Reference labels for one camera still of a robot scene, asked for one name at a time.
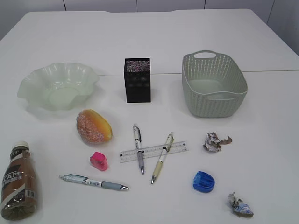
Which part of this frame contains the sugared bread roll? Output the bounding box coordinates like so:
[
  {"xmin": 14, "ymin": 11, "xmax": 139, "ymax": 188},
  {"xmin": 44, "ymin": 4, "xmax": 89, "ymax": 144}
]
[{"xmin": 76, "ymin": 109, "xmax": 113, "ymax": 144}]

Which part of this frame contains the large paper ball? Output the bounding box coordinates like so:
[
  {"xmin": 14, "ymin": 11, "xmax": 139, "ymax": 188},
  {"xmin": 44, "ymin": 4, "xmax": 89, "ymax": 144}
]
[{"xmin": 203, "ymin": 132, "xmax": 232, "ymax": 153}]

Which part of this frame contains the blue pencil sharpener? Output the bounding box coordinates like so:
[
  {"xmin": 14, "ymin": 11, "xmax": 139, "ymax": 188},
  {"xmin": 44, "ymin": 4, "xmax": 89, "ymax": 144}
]
[{"xmin": 193, "ymin": 171, "xmax": 215, "ymax": 193}]

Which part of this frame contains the small paper ball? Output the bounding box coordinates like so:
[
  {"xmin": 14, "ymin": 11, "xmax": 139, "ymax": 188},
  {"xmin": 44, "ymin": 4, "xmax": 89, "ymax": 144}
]
[{"xmin": 228, "ymin": 192, "xmax": 254, "ymax": 218}]

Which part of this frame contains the brown coffee drink bottle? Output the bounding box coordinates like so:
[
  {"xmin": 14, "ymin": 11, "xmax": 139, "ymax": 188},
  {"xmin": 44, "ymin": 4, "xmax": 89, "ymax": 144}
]
[{"xmin": 0, "ymin": 140, "xmax": 37, "ymax": 221}]

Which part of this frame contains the grey grip white pen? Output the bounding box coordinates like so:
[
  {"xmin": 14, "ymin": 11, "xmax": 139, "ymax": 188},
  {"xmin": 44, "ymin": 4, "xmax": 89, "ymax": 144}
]
[{"xmin": 133, "ymin": 124, "xmax": 145, "ymax": 175}]

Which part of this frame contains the beige grip white pen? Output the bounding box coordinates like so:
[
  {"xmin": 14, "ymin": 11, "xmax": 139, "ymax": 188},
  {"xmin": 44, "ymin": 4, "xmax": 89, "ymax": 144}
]
[{"xmin": 151, "ymin": 132, "xmax": 174, "ymax": 184}]

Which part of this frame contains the black mesh pen holder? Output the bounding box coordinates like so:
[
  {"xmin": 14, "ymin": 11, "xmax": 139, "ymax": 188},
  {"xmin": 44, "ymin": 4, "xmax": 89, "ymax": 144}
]
[{"xmin": 124, "ymin": 58, "xmax": 151, "ymax": 103}]

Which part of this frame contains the grey-green woven plastic basket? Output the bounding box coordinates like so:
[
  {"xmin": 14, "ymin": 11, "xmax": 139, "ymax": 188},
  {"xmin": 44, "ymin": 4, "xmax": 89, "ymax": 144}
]
[{"xmin": 182, "ymin": 52, "xmax": 248, "ymax": 118}]

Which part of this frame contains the pink pencil sharpener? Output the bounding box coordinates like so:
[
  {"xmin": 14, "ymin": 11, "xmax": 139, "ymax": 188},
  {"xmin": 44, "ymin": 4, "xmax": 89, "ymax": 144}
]
[{"xmin": 89, "ymin": 152, "xmax": 108, "ymax": 171}]

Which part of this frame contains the pale green wavy plate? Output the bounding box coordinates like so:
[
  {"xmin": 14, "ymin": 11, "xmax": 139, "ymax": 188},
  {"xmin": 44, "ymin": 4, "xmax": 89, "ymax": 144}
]
[{"xmin": 17, "ymin": 62, "xmax": 100, "ymax": 111}]

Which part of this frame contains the blue clip grey grip pen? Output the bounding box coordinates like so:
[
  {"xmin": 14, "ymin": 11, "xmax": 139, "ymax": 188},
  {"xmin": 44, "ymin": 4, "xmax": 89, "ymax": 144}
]
[{"xmin": 59, "ymin": 174, "xmax": 129, "ymax": 191}]

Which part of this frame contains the clear plastic ruler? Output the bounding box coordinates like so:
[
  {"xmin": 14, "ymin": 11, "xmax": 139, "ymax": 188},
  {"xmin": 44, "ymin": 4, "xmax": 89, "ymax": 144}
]
[{"xmin": 119, "ymin": 141, "xmax": 188, "ymax": 163}]

